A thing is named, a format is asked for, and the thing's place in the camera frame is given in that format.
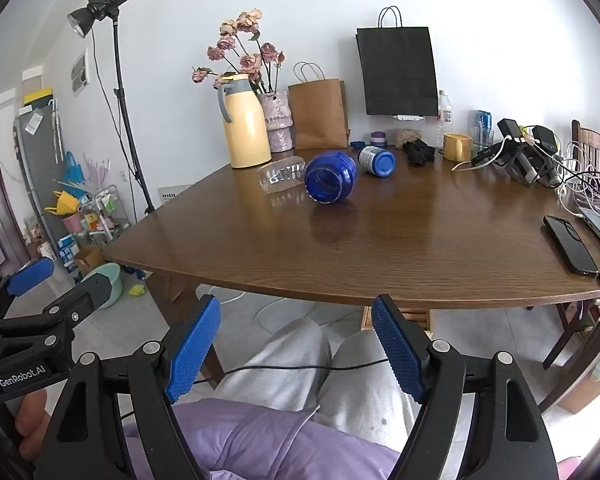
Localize white can with blue lid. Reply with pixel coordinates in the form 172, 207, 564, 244
357, 145, 397, 177

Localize clear plastic bottle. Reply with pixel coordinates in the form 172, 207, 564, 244
257, 156, 307, 194

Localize green plastic basin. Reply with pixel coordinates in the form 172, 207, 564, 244
77, 262, 123, 309

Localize clear glass with blue items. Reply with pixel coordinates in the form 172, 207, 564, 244
472, 110, 495, 153

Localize cardboard box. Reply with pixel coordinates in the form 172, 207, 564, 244
74, 246, 105, 276

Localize yellow cylindrical container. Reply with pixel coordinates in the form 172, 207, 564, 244
443, 133, 473, 161

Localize black light stand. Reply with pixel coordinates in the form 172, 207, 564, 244
111, 15, 156, 216

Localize black gloves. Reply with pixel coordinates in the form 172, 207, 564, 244
402, 138, 437, 167

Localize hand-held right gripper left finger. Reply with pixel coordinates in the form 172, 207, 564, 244
32, 294, 222, 480

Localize white storage trolley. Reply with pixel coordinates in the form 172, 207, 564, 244
86, 185, 131, 242

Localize clear water bottle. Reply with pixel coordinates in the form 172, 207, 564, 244
436, 91, 454, 148

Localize person's purple jacket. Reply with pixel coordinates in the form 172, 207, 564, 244
122, 397, 402, 480

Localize black paper bag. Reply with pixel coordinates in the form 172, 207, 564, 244
356, 6, 440, 117

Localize dried pink roses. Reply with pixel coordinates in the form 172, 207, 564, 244
191, 8, 286, 96

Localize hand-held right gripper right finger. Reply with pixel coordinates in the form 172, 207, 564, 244
371, 294, 561, 480

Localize black charging devices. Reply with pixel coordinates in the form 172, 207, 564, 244
472, 118, 562, 187

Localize grey refrigerator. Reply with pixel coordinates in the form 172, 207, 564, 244
14, 105, 65, 261

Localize brown paper bag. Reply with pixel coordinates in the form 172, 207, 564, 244
288, 62, 351, 150

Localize black studio light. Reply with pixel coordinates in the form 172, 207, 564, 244
67, 0, 133, 40

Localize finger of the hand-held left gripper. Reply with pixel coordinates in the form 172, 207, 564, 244
0, 257, 55, 322
39, 275, 114, 336

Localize black smartphone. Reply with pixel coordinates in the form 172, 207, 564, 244
543, 215, 600, 277

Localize thin black cable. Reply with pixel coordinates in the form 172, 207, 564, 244
194, 357, 392, 387

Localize blue cup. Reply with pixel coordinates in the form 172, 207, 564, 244
304, 150, 357, 204

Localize tangle of white cables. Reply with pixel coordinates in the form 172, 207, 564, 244
555, 141, 600, 222

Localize wooden chair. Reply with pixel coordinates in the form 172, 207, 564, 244
537, 120, 600, 411

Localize pink textured vase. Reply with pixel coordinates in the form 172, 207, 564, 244
258, 90, 296, 153

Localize person's left hand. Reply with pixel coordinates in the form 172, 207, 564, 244
14, 389, 49, 456

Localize person's grey pants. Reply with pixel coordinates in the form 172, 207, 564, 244
214, 317, 417, 452

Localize yellow thermos jug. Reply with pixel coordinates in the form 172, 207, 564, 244
216, 74, 272, 169

